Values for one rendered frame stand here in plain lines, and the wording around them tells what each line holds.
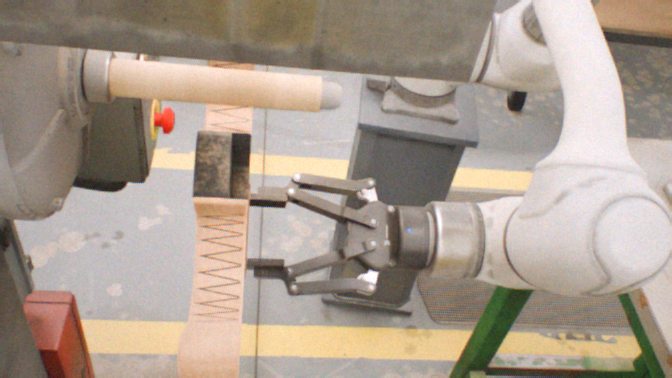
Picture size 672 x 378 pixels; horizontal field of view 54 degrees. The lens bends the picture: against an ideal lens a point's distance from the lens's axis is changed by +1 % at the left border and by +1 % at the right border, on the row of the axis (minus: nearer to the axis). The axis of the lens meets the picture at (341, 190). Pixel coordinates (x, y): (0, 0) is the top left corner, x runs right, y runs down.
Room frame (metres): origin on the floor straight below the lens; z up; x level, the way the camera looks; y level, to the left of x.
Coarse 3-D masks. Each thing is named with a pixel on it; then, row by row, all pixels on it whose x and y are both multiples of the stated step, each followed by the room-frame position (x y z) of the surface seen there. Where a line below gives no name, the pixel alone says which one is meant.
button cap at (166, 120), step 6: (168, 108) 0.71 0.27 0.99; (156, 114) 0.70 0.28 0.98; (162, 114) 0.70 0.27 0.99; (168, 114) 0.70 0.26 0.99; (174, 114) 0.71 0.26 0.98; (156, 120) 0.69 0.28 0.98; (162, 120) 0.69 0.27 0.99; (168, 120) 0.69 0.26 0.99; (174, 120) 0.71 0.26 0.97; (162, 126) 0.69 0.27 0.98; (168, 126) 0.69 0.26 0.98; (168, 132) 0.69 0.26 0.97
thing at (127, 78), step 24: (120, 72) 0.43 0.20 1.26; (144, 72) 0.44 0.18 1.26; (168, 72) 0.44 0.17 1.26; (192, 72) 0.45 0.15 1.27; (216, 72) 0.45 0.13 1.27; (240, 72) 0.46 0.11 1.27; (264, 72) 0.47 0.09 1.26; (120, 96) 0.43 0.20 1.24; (144, 96) 0.43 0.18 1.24; (168, 96) 0.43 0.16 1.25; (192, 96) 0.44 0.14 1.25; (216, 96) 0.44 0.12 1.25; (240, 96) 0.44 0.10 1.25; (264, 96) 0.45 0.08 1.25; (288, 96) 0.45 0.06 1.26; (312, 96) 0.46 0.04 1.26
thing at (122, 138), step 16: (96, 112) 0.61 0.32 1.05; (112, 112) 0.61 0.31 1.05; (128, 112) 0.62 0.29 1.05; (144, 112) 0.64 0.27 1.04; (160, 112) 0.75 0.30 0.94; (96, 128) 0.61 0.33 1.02; (112, 128) 0.61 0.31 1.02; (128, 128) 0.62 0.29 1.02; (144, 128) 0.63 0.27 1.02; (96, 144) 0.61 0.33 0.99; (112, 144) 0.61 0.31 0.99; (128, 144) 0.62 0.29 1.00; (144, 144) 0.63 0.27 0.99; (96, 160) 0.61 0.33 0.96; (112, 160) 0.61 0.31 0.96; (128, 160) 0.62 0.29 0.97; (144, 160) 0.63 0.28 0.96; (80, 176) 0.60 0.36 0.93; (96, 176) 0.61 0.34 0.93; (112, 176) 0.61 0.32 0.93; (128, 176) 0.62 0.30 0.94; (144, 176) 0.62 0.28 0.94
